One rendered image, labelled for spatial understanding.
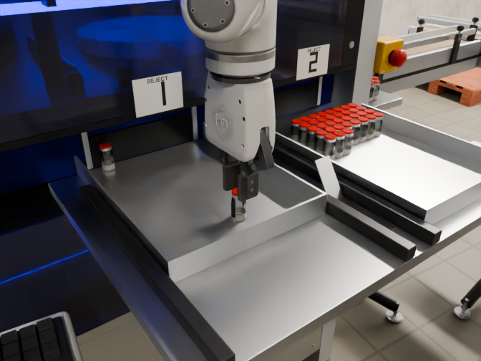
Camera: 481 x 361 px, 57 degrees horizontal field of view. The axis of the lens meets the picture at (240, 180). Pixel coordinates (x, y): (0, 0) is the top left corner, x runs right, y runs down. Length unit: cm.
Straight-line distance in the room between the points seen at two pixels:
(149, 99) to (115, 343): 49
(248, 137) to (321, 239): 18
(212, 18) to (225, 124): 17
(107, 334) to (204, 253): 43
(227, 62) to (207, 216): 24
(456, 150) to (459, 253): 133
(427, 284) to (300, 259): 144
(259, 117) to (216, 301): 22
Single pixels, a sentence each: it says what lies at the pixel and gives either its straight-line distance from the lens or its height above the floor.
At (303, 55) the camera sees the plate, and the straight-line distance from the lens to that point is 90.
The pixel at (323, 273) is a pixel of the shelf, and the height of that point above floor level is 88.
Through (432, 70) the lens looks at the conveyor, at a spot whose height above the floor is 88.
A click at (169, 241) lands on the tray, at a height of 88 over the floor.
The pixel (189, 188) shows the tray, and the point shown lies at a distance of 73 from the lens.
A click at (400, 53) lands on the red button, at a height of 101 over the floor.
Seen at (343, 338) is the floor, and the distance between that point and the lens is 169.
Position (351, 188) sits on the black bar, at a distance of 71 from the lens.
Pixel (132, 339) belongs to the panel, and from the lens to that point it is 98.
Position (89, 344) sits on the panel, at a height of 57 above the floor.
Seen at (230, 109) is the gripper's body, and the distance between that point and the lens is 54.
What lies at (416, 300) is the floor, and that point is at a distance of 191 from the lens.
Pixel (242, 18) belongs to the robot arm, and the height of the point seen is 118.
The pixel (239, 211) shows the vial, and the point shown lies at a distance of 63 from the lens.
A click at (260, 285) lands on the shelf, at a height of 88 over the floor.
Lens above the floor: 125
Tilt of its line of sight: 29 degrees down
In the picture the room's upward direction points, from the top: straight up
